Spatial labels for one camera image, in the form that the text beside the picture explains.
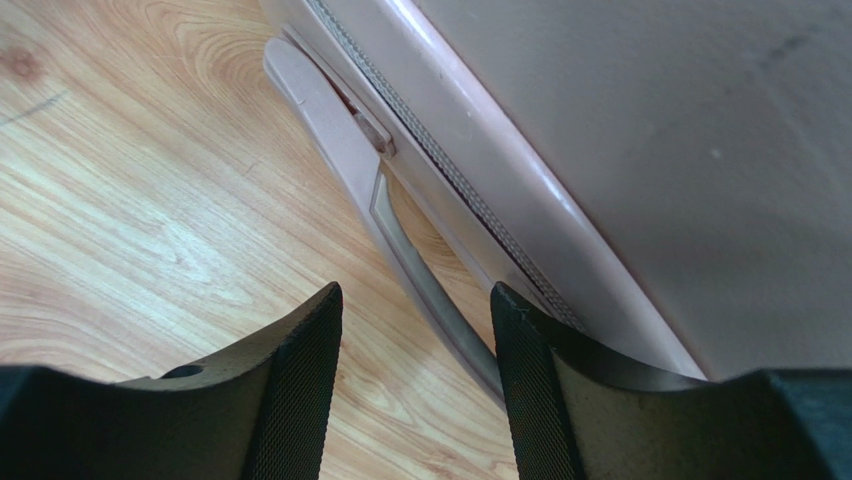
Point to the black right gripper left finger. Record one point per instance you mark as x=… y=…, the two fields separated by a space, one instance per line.
x=256 y=409

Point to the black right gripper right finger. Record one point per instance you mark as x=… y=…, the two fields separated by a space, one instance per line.
x=580 y=410

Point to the pink suitcase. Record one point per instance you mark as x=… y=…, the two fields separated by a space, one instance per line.
x=671 y=178

